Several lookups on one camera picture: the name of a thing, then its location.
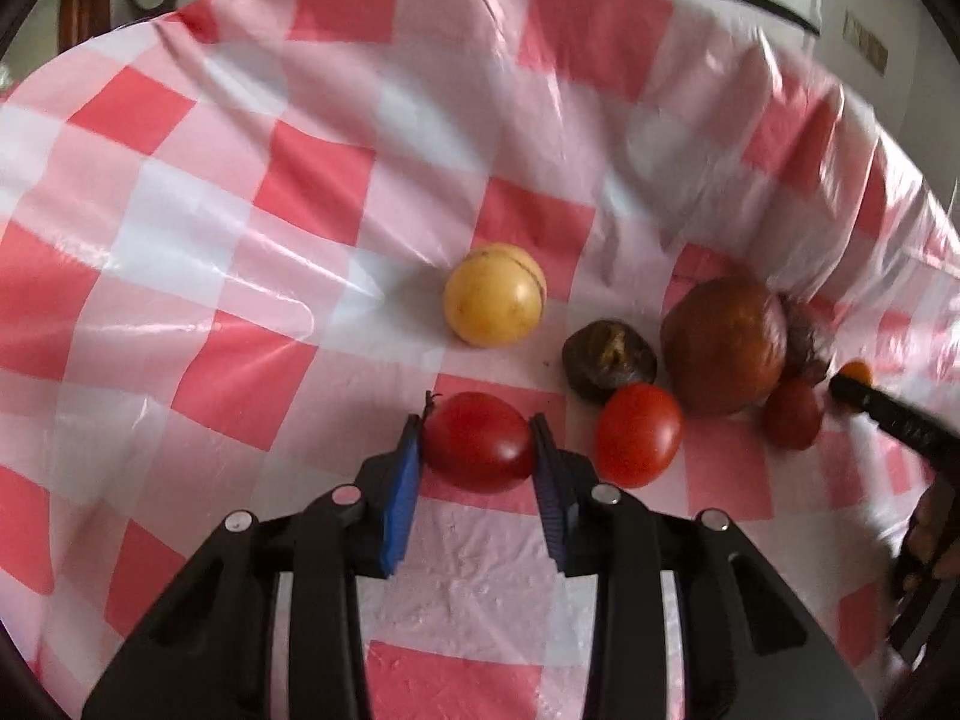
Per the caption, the large dark red apple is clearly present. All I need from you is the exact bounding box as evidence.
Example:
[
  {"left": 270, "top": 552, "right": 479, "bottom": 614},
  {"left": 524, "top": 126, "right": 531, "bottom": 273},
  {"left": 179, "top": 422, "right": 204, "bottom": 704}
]
[{"left": 659, "top": 277, "right": 788, "bottom": 418}]

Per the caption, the dark brown passion fruit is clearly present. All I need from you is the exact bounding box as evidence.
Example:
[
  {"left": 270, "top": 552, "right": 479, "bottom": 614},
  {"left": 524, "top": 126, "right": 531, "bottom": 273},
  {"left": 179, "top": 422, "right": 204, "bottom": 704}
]
[{"left": 562, "top": 319, "right": 659, "bottom": 405}]

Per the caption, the red tomato small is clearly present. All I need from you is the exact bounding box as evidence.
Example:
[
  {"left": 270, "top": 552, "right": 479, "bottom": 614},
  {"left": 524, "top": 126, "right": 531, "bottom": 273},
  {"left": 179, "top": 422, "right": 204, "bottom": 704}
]
[{"left": 421, "top": 392, "right": 535, "bottom": 494}]

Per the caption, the yellow round fruit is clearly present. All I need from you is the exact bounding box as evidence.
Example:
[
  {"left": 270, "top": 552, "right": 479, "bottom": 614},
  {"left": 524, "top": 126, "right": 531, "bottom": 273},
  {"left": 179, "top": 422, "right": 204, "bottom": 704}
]
[{"left": 443, "top": 242, "right": 547, "bottom": 348}]

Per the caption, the person right hand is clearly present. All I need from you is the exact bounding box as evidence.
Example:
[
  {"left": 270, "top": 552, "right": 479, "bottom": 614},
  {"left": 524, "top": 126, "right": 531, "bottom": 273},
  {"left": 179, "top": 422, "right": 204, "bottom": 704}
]
[{"left": 889, "top": 476, "right": 958, "bottom": 601}]

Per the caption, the wrinkled dark red fruit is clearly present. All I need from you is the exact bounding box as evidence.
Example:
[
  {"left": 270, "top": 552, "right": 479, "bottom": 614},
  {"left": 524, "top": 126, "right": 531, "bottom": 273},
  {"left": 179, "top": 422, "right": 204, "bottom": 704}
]
[{"left": 778, "top": 293, "right": 835, "bottom": 385}]

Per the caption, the red white checkered tablecloth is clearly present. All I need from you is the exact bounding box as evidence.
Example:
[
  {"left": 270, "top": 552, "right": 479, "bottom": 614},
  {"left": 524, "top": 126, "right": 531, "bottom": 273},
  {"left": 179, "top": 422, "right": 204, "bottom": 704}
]
[{"left": 2, "top": 0, "right": 958, "bottom": 713}]

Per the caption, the orange mandarin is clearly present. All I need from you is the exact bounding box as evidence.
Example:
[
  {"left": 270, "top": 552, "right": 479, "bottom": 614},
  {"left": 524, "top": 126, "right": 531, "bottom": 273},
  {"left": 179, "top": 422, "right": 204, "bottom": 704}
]
[{"left": 828, "top": 359, "right": 874, "bottom": 413}]

